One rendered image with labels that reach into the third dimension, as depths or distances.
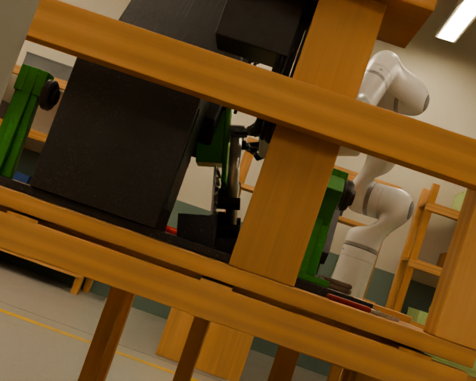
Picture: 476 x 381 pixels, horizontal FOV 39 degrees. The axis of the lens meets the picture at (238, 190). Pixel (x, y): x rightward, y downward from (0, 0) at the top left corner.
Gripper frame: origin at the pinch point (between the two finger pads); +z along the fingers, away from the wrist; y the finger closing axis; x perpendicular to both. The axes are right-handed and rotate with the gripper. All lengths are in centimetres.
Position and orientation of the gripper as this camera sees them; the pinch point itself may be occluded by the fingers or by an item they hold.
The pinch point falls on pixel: (239, 138)
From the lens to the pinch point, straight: 175.1
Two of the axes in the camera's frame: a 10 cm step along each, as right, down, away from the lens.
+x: 0.1, 6.4, -7.7
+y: 0.2, -7.7, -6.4
